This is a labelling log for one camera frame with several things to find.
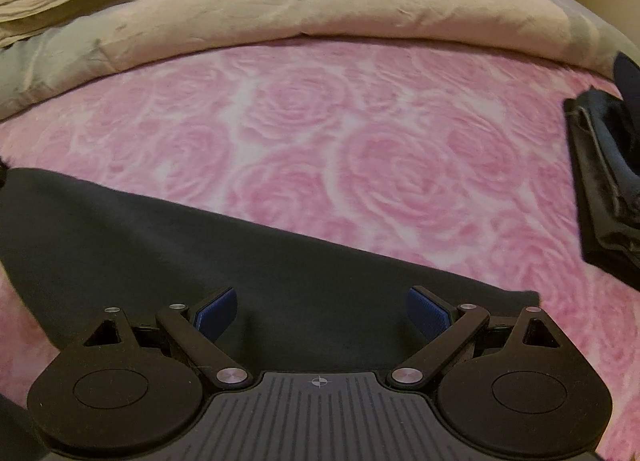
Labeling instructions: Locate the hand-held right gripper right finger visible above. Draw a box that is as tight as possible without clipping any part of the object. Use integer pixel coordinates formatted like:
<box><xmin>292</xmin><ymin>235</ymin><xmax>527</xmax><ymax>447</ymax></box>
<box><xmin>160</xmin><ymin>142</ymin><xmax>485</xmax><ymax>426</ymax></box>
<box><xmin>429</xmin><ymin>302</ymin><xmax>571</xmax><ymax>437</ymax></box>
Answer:
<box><xmin>389</xmin><ymin>285</ymin><xmax>562</xmax><ymax>387</ymax></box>

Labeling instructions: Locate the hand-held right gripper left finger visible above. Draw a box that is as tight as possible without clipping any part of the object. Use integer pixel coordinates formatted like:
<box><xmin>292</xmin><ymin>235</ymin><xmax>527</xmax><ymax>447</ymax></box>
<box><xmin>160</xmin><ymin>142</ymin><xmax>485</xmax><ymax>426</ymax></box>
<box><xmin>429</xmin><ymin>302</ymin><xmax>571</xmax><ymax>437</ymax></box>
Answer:
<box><xmin>82</xmin><ymin>287</ymin><xmax>250</xmax><ymax>387</ymax></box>

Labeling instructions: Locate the dark grey garment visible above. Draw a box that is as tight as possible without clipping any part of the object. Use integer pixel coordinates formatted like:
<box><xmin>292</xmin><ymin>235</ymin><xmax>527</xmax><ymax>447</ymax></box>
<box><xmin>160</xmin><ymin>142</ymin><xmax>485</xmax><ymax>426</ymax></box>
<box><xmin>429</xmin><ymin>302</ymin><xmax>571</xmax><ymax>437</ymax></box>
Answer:
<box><xmin>0</xmin><ymin>167</ymin><xmax>542</xmax><ymax>382</ymax></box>

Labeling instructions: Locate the stack of folded dark clothes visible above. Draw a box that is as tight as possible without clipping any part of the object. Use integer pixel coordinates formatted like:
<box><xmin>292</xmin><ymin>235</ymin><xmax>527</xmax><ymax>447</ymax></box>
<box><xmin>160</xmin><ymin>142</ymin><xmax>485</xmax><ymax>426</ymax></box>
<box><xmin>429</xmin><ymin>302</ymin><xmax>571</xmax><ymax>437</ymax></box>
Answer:
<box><xmin>563</xmin><ymin>86</ymin><xmax>640</xmax><ymax>268</ymax></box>

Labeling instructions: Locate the pink rose blanket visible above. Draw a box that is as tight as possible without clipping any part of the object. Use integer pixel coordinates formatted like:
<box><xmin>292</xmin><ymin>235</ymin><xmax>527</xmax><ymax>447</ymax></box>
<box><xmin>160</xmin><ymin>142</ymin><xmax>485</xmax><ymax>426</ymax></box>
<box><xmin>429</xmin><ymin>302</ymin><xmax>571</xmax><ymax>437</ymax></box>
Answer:
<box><xmin>0</xmin><ymin>36</ymin><xmax>640</xmax><ymax>461</ymax></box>

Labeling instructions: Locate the grey green bed cover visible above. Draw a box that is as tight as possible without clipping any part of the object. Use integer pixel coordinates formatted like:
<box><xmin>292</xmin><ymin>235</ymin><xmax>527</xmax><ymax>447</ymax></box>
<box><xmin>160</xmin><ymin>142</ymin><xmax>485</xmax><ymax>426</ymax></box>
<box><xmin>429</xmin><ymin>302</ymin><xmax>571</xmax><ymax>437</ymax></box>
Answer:
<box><xmin>0</xmin><ymin>0</ymin><xmax>621</xmax><ymax>122</ymax></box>

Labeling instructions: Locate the navy blue cloth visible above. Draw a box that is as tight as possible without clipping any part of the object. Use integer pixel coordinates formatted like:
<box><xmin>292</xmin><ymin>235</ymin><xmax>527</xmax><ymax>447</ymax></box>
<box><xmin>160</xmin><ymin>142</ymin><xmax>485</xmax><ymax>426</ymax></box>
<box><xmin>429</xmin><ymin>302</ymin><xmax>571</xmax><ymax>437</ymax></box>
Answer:
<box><xmin>611</xmin><ymin>51</ymin><xmax>640</xmax><ymax>114</ymax></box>

